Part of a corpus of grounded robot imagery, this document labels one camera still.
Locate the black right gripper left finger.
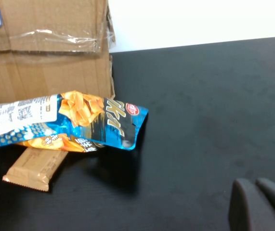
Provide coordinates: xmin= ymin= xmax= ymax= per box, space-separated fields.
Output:
xmin=228 ymin=178 xmax=275 ymax=231

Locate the blue chips bag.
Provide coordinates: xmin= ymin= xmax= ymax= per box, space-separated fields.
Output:
xmin=0 ymin=90 xmax=149 ymax=153

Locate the short brown snack bar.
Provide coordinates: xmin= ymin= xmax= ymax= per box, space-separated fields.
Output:
xmin=2 ymin=146 xmax=68 ymax=193

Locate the taped cardboard box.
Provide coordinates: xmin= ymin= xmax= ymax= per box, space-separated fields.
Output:
xmin=0 ymin=0 xmax=116 ymax=106

